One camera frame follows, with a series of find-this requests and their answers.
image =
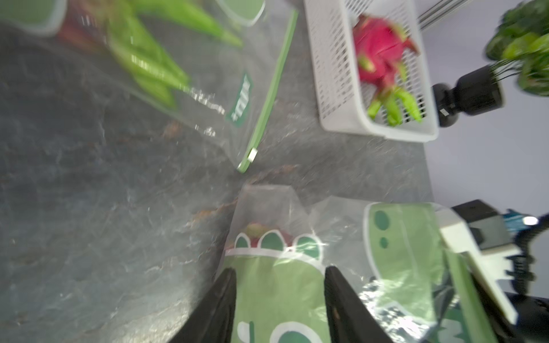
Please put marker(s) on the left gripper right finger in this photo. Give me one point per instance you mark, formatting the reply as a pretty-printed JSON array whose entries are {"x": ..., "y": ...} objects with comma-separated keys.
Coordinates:
[{"x": 348, "y": 318}]

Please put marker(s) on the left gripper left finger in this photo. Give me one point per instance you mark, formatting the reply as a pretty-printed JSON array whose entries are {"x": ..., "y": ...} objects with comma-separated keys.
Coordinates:
[{"x": 213, "y": 318}]

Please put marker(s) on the zip-top bag green print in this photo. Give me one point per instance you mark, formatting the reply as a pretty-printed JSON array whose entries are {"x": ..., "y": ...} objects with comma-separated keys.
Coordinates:
[
  {"x": 214, "y": 65},
  {"x": 392, "y": 255}
]

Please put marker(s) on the pink dragon fruit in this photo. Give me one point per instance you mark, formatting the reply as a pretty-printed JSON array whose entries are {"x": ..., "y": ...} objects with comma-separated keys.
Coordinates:
[
  {"x": 257, "y": 235},
  {"x": 379, "y": 47}
]

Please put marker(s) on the dragon fruit in far bag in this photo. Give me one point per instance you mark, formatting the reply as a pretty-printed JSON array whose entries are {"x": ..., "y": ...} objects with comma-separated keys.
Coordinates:
[{"x": 81, "y": 30}]

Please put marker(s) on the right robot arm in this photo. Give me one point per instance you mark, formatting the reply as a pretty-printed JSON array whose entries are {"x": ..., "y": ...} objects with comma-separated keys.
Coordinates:
[{"x": 532, "y": 322}]

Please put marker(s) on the potted green plant black vase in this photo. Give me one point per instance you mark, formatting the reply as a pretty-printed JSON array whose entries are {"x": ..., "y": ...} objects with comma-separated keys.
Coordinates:
[{"x": 519, "y": 48}]

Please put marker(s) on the white plastic basket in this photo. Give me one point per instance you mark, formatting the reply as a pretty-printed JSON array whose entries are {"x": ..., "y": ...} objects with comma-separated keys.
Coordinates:
[{"x": 341, "y": 97}]

